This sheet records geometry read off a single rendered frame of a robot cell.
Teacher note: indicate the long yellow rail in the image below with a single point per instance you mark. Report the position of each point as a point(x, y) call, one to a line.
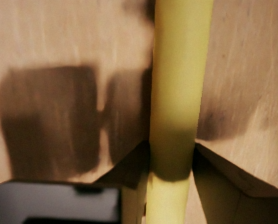
point(181, 36)

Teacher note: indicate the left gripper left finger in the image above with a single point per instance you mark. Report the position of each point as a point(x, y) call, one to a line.
point(32, 201)

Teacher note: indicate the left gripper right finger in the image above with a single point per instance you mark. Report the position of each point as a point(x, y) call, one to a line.
point(229, 194)

